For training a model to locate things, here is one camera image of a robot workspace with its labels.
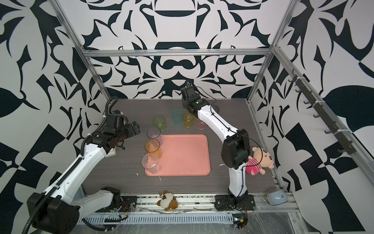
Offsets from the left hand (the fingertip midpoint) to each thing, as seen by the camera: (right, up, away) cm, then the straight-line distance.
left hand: (131, 125), depth 80 cm
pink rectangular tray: (+28, -20, +14) cm, 37 cm away
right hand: (+33, +17, +8) cm, 38 cm away
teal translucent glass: (+24, +5, +20) cm, 31 cm away
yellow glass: (+31, +2, +25) cm, 40 cm away
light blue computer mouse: (+72, -33, -10) cm, 80 cm away
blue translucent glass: (+12, -5, +5) cm, 14 cm away
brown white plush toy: (+20, -37, -6) cm, 43 cm away
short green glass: (+11, +1, +23) cm, 25 cm away
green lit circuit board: (+56, -46, -8) cm, 73 cm away
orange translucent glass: (+11, -12, +6) cm, 17 cm away
